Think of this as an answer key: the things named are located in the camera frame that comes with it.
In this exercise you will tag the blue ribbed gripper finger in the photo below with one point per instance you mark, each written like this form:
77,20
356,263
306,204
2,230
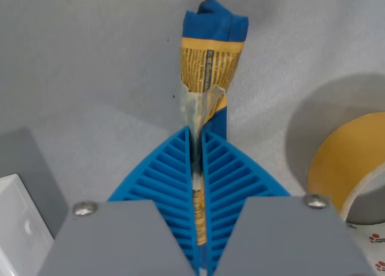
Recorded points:
228,179
168,173

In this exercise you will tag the blue and yellow bag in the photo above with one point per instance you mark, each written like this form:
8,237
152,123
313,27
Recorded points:
210,65

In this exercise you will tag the yellow tape roll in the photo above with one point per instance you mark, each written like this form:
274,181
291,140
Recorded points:
340,167

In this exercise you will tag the white paw print sheet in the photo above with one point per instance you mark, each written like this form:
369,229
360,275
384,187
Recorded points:
370,252

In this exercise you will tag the white wall socket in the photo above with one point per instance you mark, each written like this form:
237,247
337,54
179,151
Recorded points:
18,228

